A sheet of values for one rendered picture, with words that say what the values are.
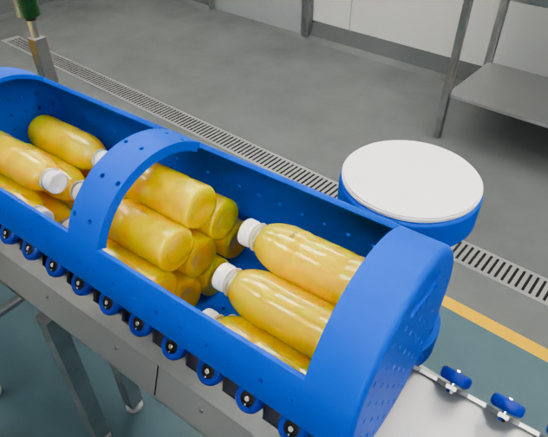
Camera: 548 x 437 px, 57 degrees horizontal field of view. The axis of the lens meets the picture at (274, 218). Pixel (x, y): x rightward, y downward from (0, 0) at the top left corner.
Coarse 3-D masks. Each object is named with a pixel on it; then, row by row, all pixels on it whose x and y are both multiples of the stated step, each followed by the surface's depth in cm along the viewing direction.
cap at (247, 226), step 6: (246, 222) 69; (252, 222) 69; (258, 222) 70; (240, 228) 69; (246, 228) 68; (252, 228) 68; (240, 234) 69; (246, 234) 68; (240, 240) 69; (246, 240) 68; (246, 246) 70
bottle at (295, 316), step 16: (240, 272) 66; (256, 272) 65; (224, 288) 67; (240, 288) 64; (256, 288) 63; (272, 288) 63; (288, 288) 63; (240, 304) 64; (256, 304) 62; (272, 304) 61; (288, 304) 61; (304, 304) 61; (320, 304) 61; (256, 320) 63; (272, 320) 61; (288, 320) 60; (304, 320) 59; (320, 320) 59; (288, 336) 60; (304, 336) 59; (320, 336) 58; (304, 352) 60
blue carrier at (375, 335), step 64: (0, 128) 99; (128, 128) 97; (0, 192) 80; (256, 192) 85; (320, 192) 68; (64, 256) 75; (384, 256) 55; (448, 256) 60; (192, 320) 61; (384, 320) 51; (256, 384) 59; (320, 384) 53; (384, 384) 57
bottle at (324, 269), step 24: (264, 240) 65; (288, 240) 64; (312, 240) 64; (264, 264) 66; (288, 264) 63; (312, 264) 62; (336, 264) 61; (360, 264) 60; (312, 288) 62; (336, 288) 60
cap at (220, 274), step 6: (222, 264) 68; (228, 264) 68; (216, 270) 68; (222, 270) 67; (228, 270) 67; (216, 276) 67; (222, 276) 67; (216, 282) 67; (222, 282) 67; (216, 288) 68; (222, 288) 67
